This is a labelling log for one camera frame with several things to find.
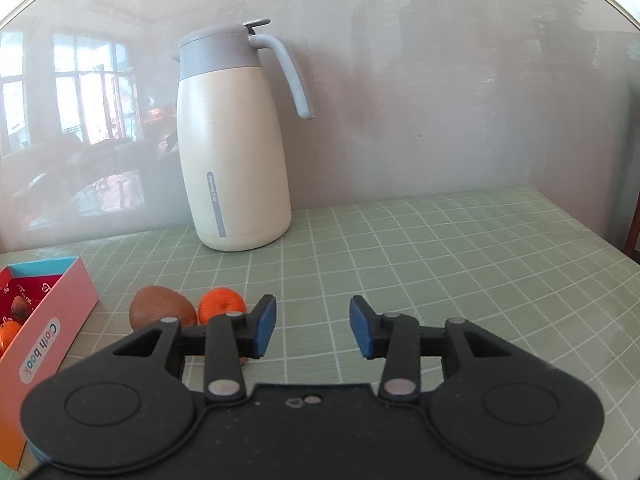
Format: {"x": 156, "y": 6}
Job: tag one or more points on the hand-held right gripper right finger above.
{"x": 360, "y": 325}

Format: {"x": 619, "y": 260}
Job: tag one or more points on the cream and grey thermos jug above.
{"x": 235, "y": 160}

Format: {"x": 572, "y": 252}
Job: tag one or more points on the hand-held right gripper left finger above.
{"x": 265, "y": 325}

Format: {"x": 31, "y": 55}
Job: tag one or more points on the brown wooden chair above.
{"x": 634, "y": 235}

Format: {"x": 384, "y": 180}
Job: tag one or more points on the pink and red cardboard box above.
{"x": 55, "y": 310}

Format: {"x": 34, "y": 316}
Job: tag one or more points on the green checked tablecloth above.
{"x": 450, "y": 260}

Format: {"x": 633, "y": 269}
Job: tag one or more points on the brown kiwi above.
{"x": 21, "y": 307}
{"x": 157, "y": 305}

